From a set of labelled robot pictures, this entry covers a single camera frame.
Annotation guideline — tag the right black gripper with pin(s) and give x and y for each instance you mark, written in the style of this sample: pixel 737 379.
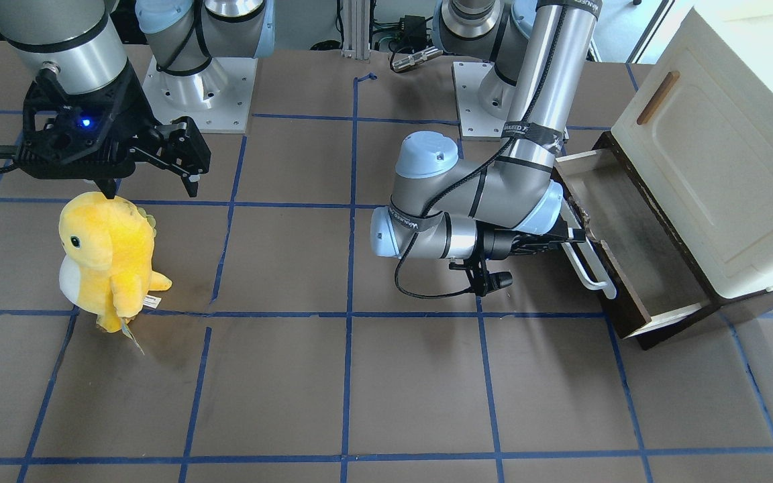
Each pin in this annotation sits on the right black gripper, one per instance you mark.
pixel 133 105

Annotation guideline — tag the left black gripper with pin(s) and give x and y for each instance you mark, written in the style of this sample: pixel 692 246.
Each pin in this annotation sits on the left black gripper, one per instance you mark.
pixel 508 243

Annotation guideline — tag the white drawer handle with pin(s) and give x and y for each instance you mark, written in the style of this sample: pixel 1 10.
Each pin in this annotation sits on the white drawer handle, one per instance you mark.
pixel 589 269

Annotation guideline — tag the pulled-out wooden drawer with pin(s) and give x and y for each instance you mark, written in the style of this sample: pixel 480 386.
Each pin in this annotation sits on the pulled-out wooden drawer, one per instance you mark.
pixel 655 289

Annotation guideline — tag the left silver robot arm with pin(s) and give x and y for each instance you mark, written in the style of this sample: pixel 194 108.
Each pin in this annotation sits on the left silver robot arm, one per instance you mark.
pixel 440 201

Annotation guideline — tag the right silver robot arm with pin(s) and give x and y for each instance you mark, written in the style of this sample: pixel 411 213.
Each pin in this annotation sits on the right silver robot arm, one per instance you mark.
pixel 79 41

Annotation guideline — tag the yellow plush dinosaur toy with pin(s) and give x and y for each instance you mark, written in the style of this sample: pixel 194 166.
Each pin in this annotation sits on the yellow plush dinosaur toy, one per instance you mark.
pixel 107 270

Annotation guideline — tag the cream plastic storage box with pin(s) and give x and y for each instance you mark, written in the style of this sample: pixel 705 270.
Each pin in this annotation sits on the cream plastic storage box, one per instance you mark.
pixel 700 133

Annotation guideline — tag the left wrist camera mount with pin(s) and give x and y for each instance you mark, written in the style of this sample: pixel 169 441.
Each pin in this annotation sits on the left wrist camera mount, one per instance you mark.
pixel 481 280

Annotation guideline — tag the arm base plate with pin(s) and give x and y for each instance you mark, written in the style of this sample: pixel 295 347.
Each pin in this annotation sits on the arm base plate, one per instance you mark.
pixel 483 100
pixel 218 98

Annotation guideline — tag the aluminium frame post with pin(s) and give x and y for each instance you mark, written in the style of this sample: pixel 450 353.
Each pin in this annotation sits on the aluminium frame post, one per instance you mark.
pixel 356 24

